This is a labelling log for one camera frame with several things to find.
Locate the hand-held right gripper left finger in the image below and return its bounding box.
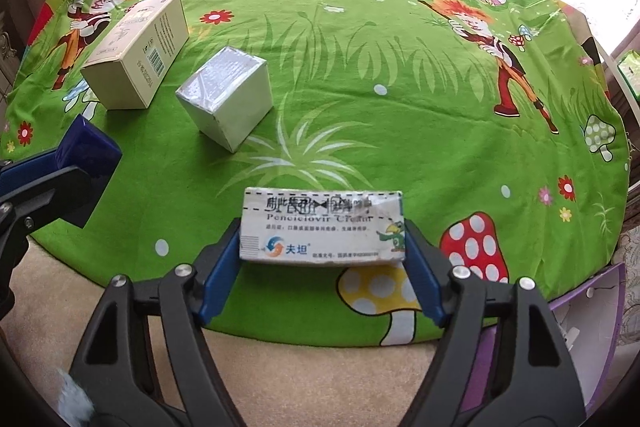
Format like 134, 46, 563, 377
70, 217, 248, 427

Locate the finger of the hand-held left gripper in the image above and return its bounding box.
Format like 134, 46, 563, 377
0, 114, 123, 253
0, 232, 38, 310

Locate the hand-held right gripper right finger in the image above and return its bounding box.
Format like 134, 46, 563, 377
400, 219, 586, 427

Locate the white cream tube box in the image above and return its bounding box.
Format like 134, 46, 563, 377
239, 187, 406, 267

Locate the purple cardboard box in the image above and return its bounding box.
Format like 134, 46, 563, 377
457, 263, 626, 418

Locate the tall beige cardboard box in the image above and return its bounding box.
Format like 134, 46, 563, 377
80, 0, 190, 110

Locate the white fluff tuft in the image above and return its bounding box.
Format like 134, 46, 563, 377
55, 367, 96, 427

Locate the silver film-wrapped white box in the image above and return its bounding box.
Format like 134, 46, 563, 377
175, 47, 273, 154

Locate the green cartoon printed cloth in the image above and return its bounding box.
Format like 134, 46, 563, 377
0, 0, 630, 348

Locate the green packet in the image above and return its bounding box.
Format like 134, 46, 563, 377
617, 49, 640, 100

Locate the white curved rail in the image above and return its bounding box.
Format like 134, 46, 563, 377
597, 42, 636, 88

